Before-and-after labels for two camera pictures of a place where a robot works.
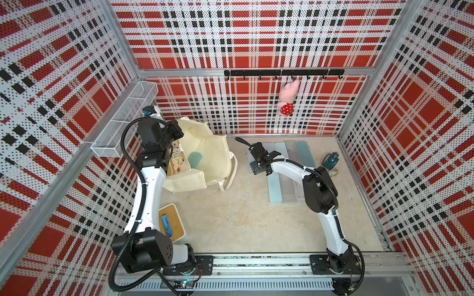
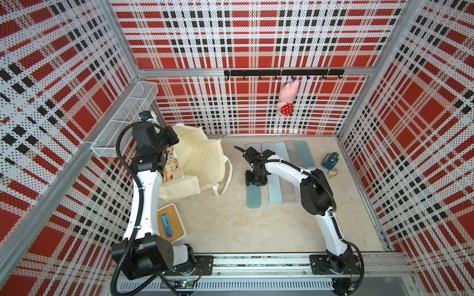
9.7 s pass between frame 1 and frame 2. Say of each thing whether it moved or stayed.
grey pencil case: stayed
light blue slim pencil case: stayed
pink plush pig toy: stayed
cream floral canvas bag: moved
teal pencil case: stayed
